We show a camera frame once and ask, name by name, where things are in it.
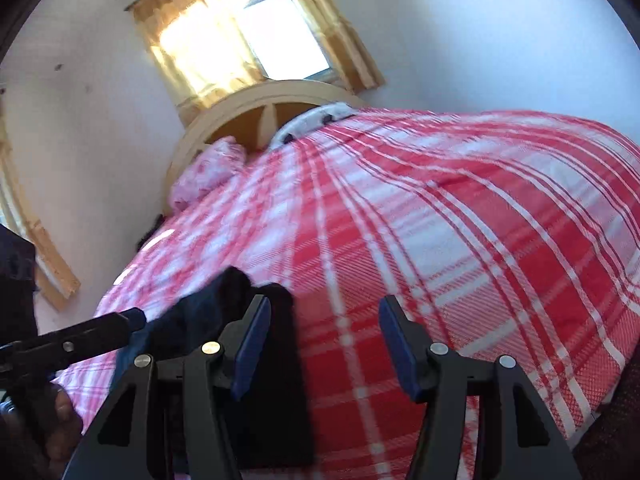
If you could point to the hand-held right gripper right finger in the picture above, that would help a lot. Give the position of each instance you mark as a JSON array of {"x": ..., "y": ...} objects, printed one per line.
[{"x": 397, "y": 350}]

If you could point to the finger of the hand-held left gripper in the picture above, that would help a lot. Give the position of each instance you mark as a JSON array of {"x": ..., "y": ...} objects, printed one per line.
[{"x": 90, "y": 332}]

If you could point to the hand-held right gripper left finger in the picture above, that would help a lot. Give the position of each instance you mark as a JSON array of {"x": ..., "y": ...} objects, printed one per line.
[{"x": 252, "y": 345}]

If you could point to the black pants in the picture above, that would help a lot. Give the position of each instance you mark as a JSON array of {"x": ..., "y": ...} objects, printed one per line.
[{"x": 280, "y": 410}]

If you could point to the person's left hand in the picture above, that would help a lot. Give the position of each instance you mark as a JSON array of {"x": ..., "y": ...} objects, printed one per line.
[{"x": 65, "y": 425}]

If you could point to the red plaid bedspread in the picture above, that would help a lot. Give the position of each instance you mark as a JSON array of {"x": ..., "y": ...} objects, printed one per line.
[{"x": 450, "y": 235}]

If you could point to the pink floral pillow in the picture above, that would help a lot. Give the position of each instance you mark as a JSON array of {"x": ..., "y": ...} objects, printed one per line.
[{"x": 205, "y": 172}]

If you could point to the white pillow with black print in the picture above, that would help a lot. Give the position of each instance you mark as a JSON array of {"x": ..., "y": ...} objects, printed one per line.
[{"x": 310, "y": 120}]

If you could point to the cream wooden headboard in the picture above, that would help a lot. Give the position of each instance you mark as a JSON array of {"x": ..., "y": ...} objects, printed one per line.
[{"x": 240, "y": 105}]

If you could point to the wide yellow curtain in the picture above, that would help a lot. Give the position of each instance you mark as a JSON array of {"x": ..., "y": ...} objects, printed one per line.
[{"x": 200, "y": 50}]

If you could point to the narrow yellow curtain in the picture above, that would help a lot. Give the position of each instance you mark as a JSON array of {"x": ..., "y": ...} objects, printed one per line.
[{"x": 345, "y": 45}]

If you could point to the window behind headboard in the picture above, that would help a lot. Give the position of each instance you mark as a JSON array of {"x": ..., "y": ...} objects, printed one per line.
[{"x": 285, "y": 35}]

